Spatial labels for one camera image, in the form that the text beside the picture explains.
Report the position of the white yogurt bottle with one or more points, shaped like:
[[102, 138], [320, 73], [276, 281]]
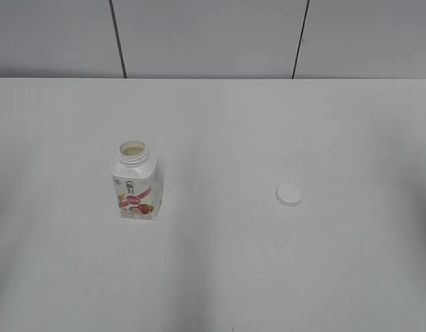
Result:
[[138, 181]]

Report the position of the white bottle cap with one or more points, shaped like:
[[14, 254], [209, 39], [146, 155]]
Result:
[[289, 195]]

